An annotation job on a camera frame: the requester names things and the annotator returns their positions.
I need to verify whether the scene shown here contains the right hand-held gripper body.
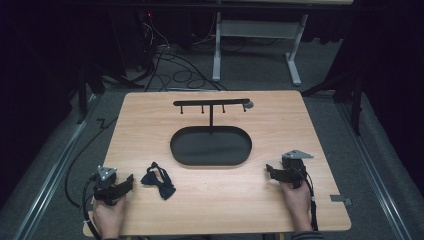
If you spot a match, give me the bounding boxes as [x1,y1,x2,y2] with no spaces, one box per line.
[281,149,315,190]

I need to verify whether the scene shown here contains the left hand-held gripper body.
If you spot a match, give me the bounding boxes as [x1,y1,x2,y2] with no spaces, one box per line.
[92,165,118,206]

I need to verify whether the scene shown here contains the black bow tie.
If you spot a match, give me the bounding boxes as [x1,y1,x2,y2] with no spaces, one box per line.
[140,161,177,201]

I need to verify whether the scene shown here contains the black hook rack with tray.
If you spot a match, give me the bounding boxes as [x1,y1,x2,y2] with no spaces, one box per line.
[169,97,255,167]

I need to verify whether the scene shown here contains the person's left hand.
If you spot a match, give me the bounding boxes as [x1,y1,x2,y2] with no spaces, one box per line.
[92,194,127,240]

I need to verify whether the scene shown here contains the person's right hand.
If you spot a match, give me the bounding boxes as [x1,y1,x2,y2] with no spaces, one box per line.
[279,180,313,232]

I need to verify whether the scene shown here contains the person's striped sleeve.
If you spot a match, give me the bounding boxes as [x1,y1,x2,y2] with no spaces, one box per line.
[289,231,325,240]

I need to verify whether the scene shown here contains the black stand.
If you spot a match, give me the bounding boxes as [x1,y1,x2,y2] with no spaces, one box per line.
[301,71,365,137]
[75,62,145,125]

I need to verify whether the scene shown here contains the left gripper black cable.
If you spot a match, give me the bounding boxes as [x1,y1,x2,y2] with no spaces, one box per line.
[81,175,102,240]

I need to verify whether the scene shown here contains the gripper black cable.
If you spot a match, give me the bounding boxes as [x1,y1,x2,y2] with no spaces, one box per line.
[299,168,320,232]
[81,175,102,240]

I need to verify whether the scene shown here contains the black floor cable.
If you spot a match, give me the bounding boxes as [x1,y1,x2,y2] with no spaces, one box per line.
[64,116,118,209]

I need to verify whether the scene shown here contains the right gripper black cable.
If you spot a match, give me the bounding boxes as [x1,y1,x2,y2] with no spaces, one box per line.
[299,168,320,232]

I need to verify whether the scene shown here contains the metal floor rail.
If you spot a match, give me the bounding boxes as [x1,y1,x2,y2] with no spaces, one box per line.
[334,101,413,240]
[12,94,98,240]

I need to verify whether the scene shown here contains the tangle of floor cables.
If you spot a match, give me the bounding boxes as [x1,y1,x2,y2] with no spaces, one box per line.
[133,13,229,93]

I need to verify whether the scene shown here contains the white metal desk frame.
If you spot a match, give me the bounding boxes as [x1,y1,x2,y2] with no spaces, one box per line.
[212,11,310,87]

